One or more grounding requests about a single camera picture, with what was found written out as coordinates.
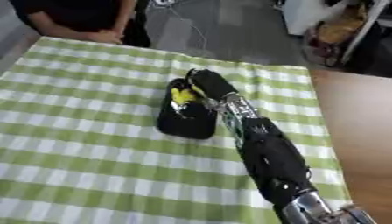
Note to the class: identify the person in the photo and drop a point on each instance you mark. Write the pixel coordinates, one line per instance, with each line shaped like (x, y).
(76, 14)

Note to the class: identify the person's hand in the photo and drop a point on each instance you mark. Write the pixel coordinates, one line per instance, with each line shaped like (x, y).
(106, 36)

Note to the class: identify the white cabinet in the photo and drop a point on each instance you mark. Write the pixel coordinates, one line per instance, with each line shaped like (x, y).
(311, 14)

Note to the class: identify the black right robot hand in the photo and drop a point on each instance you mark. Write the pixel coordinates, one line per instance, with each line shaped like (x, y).
(210, 83)

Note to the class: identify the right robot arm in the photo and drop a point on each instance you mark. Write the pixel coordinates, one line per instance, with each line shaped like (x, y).
(270, 151)

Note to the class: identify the bag with yellow contents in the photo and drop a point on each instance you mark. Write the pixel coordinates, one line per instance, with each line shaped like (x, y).
(339, 32)

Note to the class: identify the yellow toy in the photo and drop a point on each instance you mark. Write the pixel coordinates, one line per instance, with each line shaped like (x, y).
(181, 95)

